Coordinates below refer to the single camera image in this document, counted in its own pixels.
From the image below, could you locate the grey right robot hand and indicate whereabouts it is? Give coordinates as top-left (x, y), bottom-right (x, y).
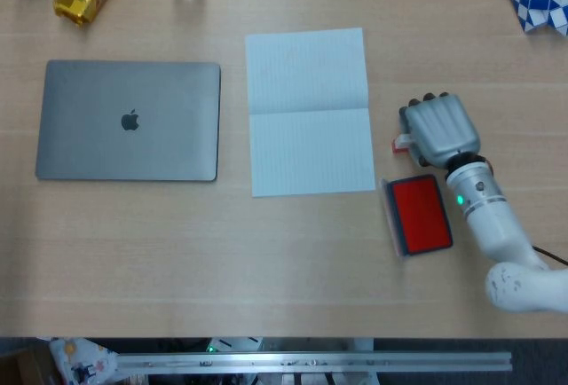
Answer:
top-left (398, 91), bottom-right (484, 169)

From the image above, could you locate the red and white stamp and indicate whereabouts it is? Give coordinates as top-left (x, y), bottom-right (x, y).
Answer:
top-left (390, 132), bottom-right (414, 155)

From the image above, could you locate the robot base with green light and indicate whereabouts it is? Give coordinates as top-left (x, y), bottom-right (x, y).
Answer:
top-left (206, 337), bottom-right (263, 354)

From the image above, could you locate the red ink pad case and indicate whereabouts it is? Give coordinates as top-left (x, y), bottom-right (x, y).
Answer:
top-left (380, 174), bottom-right (454, 263)

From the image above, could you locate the white lined paper sheet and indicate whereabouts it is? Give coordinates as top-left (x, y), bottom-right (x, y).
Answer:
top-left (244, 27), bottom-right (376, 199)

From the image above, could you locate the blue white snake puzzle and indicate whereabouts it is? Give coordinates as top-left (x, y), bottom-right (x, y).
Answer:
top-left (503, 0), bottom-right (568, 37)

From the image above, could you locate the grey closed laptop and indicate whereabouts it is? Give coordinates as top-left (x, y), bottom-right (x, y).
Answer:
top-left (35, 59), bottom-right (222, 182)

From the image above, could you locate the white colourful printed bag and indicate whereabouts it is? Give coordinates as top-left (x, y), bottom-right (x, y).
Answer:
top-left (48, 337), bottom-right (119, 385)

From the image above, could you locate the black cable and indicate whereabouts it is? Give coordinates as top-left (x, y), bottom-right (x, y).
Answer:
top-left (532, 245), bottom-right (568, 266)

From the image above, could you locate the aluminium rail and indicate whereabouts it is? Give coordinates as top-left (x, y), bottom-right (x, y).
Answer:
top-left (115, 351), bottom-right (514, 376)

